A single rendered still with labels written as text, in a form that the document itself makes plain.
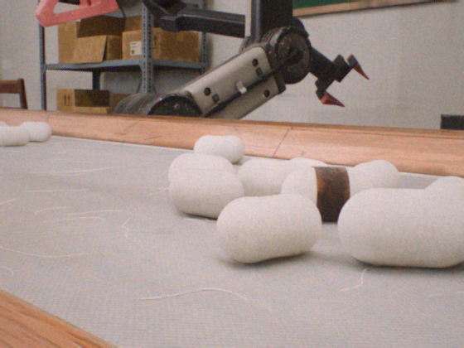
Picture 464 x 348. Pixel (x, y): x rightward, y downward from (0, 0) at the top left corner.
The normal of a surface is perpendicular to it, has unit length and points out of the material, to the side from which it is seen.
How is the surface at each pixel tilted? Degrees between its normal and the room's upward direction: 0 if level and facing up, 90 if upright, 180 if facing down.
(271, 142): 45
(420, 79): 90
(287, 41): 89
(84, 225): 0
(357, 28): 90
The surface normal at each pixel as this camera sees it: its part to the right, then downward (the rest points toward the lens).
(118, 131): -0.44, -0.63
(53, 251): 0.02, -0.99
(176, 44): 0.73, 0.11
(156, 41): -0.68, 0.09
